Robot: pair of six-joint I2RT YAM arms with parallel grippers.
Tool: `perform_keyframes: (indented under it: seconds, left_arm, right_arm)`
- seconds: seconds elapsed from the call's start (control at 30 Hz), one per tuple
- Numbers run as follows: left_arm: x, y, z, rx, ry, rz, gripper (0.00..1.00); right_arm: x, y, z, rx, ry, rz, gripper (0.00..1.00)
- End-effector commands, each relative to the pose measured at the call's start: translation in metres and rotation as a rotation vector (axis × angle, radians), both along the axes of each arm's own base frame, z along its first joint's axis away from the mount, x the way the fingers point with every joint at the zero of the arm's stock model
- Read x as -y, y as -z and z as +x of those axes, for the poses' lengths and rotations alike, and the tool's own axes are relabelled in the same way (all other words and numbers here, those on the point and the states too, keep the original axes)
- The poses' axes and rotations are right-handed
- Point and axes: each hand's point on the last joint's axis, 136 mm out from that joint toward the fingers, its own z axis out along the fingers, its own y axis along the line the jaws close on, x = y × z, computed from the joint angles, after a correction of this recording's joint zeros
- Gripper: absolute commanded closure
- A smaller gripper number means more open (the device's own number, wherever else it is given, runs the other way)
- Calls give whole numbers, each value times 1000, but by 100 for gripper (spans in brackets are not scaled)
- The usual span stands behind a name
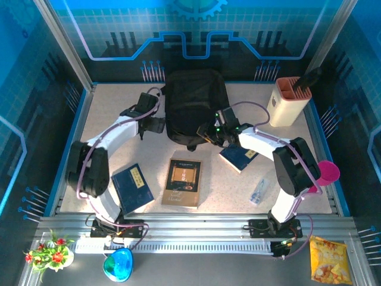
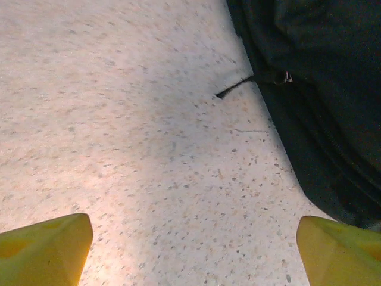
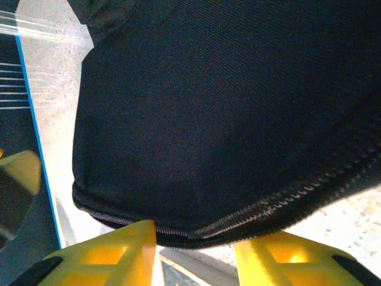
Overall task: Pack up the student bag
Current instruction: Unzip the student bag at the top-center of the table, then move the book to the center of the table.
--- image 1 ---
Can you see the aluminium frame post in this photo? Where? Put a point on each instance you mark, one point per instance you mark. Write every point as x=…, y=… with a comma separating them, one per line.
x=64, y=44
x=330, y=38

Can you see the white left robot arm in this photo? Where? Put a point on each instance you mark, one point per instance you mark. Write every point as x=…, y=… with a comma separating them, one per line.
x=119, y=131

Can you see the dark blue book yellow label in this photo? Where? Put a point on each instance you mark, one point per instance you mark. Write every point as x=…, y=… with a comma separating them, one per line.
x=131, y=187

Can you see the cream knife block orange top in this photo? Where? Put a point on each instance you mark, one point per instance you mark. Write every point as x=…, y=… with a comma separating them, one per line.
x=287, y=107

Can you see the small black circuit board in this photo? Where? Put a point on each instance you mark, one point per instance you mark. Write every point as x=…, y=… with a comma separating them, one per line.
x=282, y=248

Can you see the potted red flower plant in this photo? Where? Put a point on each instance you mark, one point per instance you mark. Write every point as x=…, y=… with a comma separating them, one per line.
x=52, y=256

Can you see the yellow snack bag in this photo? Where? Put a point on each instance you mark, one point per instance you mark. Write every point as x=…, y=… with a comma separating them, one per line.
x=329, y=262

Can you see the aluminium mounting rail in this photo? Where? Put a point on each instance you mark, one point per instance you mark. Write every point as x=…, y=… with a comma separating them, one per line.
x=193, y=226

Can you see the pink plastic goblet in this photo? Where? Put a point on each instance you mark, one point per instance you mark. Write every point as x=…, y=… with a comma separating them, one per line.
x=327, y=172

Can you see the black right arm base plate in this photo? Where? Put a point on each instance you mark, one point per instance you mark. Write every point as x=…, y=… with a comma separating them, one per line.
x=259, y=228

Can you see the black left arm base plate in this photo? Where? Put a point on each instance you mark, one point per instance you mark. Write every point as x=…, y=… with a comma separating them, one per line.
x=131, y=229

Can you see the clear plastic stationery packet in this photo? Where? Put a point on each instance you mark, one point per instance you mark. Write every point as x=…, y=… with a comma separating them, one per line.
x=259, y=192

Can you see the black fabric backpack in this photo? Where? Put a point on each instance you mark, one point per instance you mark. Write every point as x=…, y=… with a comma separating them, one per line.
x=193, y=104

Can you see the dark blue book white label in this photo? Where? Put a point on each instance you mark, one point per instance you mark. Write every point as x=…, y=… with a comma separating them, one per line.
x=238, y=158

